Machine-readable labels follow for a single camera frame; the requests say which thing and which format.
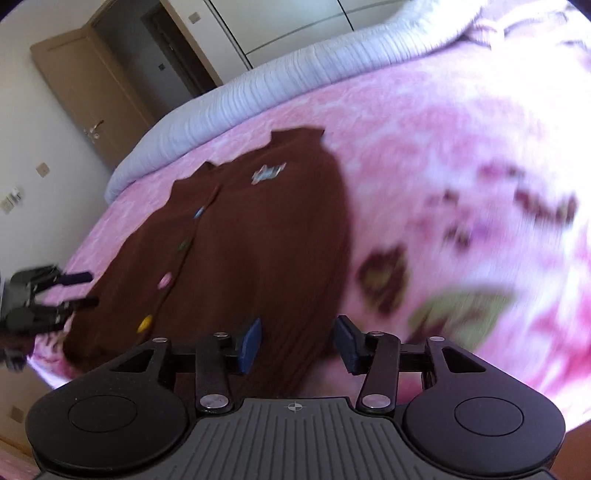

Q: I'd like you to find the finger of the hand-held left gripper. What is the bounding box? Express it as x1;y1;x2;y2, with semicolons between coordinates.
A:
44;272;94;289
51;297;99;319

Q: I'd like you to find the white wardrobe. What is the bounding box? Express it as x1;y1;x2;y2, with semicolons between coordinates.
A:
205;0;419;70

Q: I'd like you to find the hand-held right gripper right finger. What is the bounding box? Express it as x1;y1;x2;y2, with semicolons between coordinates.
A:
334;315;489;414

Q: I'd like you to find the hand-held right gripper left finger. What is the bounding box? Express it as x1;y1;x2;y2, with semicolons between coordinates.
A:
110;316;263;415

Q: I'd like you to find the brown button cardigan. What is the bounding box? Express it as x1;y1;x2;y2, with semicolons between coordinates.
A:
62;128;355;400

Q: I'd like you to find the white ribbed bed cover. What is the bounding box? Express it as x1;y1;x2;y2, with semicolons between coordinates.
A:
105;0;490;206

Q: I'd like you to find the brown wooden door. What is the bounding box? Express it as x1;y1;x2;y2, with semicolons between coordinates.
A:
30;21;155;169

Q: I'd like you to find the pink floral blanket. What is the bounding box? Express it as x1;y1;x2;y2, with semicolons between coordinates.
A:
30;0;591;432

